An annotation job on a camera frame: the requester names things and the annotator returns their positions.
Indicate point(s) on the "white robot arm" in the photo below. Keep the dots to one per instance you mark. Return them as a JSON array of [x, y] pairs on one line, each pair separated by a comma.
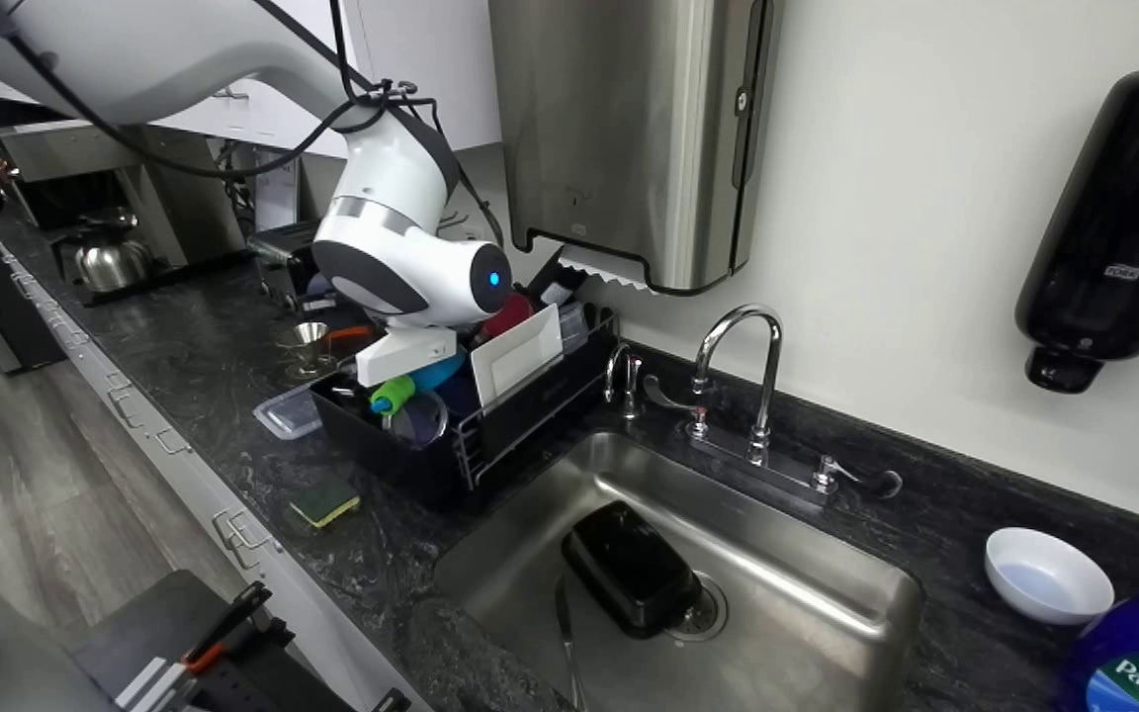
[[379, 242]]

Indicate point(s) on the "red bowl in rack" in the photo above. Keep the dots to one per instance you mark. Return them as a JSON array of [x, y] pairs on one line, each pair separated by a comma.
[[510, 316]]

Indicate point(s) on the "black dish rack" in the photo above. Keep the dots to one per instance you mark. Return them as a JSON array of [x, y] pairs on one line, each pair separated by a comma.
[[485, 445]]

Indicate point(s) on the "clear glass in rack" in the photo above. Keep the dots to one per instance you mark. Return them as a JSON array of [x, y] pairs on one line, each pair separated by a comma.
[[421, 420]]

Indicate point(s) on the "black container in sink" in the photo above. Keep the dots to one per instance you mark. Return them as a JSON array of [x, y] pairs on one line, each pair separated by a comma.
[[630, 572]]

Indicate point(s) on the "stainless steel sink basin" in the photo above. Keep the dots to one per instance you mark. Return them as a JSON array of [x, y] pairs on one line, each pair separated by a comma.
[[789, 618]]

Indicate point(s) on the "white square plate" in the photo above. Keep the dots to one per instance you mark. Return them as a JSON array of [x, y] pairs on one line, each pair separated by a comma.
[[509, 363]]

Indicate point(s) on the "steel paper towel dispenser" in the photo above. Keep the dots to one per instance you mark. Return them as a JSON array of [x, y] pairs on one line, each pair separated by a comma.
[[630, 130]]

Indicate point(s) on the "clear plastic container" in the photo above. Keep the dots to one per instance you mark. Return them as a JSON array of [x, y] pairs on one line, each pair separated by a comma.
[[289, 415]]

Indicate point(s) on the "yellow green sponge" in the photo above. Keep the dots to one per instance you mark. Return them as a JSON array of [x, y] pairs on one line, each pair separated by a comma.
[[322, 506]]

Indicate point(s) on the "white upper cabinet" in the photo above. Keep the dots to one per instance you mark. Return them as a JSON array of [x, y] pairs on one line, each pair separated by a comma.
[[437, 44]]

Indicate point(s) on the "black tray with pens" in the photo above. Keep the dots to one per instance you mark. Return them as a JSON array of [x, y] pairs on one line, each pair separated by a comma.
[[230, 656]]

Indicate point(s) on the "steel kettle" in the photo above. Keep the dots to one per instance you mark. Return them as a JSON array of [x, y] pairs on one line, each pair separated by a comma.
[[102, 260]]

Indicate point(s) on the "silver coffee machine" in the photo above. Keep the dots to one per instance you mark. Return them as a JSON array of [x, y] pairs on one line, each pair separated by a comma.
[[66, 175]]

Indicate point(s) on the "white small bowl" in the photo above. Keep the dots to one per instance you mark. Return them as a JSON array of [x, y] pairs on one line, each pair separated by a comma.
[[1044, 579]]

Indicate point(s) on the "black wall soap dispenser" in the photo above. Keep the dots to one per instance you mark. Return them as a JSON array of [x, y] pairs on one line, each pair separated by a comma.
[[1081, 296]]

